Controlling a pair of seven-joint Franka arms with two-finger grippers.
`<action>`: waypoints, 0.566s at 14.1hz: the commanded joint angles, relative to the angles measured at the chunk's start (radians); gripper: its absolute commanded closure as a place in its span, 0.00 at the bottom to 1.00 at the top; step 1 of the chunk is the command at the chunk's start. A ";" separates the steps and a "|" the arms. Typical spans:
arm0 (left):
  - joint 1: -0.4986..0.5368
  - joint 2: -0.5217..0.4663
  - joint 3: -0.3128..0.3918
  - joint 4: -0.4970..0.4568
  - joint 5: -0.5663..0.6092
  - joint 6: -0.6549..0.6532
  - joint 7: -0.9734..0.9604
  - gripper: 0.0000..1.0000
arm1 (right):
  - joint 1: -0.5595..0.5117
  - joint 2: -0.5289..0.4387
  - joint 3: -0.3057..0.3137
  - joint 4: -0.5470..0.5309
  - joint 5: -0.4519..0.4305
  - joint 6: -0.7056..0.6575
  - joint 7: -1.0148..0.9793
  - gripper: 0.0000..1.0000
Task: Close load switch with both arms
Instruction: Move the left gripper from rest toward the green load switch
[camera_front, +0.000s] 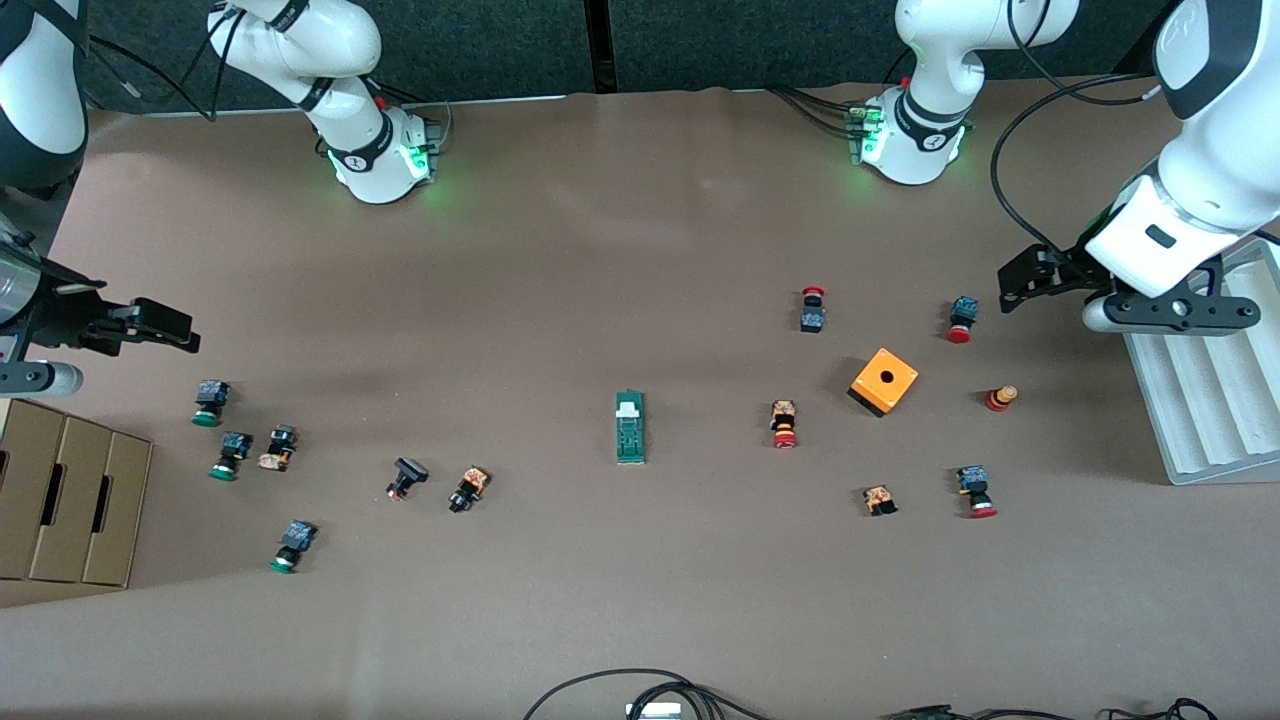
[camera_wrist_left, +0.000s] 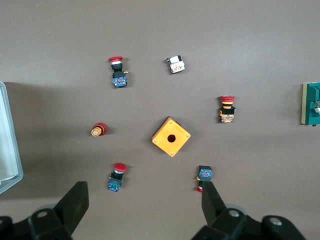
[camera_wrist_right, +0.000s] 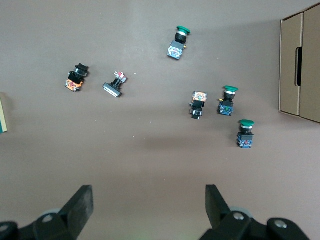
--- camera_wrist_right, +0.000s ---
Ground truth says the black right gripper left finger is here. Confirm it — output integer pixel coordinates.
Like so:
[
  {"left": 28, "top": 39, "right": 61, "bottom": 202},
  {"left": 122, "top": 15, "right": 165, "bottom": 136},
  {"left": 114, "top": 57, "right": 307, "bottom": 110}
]
[{"left": 33, "top": 184, "right": 95, "bottom": 240}]

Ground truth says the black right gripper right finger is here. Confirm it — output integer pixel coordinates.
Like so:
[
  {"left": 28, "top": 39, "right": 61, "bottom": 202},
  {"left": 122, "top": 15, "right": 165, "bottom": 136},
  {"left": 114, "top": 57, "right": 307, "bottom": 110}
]
[{"left": 199, "top": 184, "right": 268, "bottom": 240}]

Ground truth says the green load switch white handle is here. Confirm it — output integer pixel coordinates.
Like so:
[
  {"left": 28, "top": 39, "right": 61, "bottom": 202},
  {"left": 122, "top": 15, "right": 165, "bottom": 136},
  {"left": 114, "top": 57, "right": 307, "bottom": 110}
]
[{"left": 0, "top": 91, "right": 8, "bottom": 134}]

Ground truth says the green mushroom push button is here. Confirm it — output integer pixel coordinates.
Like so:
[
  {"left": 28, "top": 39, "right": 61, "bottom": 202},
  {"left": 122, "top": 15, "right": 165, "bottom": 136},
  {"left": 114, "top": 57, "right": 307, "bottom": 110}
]
[
  {"left": 236, "top": 119, "right": 256, "bottom": 150},
  {"left": 166, "top": 25, "right": 192, "bottom": 61},
  {"left": 216, "top": 85, "right": 240, "bottom": 117}
]

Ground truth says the black beige contact block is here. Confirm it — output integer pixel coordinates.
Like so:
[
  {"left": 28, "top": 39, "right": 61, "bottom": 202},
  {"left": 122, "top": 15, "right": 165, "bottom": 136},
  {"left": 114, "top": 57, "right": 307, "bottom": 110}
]
[{"left": 188, "top": 90, "right": 209, "bottom": 120}]

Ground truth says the black square push button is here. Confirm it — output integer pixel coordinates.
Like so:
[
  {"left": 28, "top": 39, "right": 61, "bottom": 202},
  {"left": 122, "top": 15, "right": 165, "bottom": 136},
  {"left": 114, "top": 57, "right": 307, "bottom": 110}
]
[{"left": 102, "top": 71, "right": 128, "bottom": 98}]

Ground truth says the brown cardboard box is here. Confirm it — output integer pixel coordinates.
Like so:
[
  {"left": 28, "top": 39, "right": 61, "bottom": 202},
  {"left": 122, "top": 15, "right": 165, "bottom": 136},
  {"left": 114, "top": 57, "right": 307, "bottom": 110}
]
[{"left": 278, "top": 3, "right": 320, "bottom": 124}]

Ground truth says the black orange selector switch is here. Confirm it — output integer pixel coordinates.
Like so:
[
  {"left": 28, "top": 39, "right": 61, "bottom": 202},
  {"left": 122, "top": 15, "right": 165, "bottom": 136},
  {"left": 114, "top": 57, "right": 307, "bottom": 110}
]
[{"left": 63, "top": 62, "right": 90, "bottom": 93}]

